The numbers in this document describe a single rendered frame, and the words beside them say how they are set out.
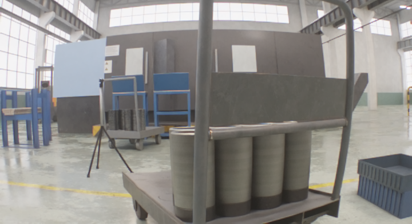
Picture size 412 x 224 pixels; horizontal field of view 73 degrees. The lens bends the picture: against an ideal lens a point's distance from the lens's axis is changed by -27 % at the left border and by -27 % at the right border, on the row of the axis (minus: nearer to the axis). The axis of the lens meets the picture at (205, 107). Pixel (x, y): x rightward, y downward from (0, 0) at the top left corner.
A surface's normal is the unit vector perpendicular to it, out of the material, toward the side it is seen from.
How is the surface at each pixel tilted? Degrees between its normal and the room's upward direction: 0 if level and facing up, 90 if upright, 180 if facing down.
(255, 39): 87
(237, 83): 98
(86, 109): 90
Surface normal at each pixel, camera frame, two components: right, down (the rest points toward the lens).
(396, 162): 0.04, 0.02
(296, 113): 0.41, 0.15
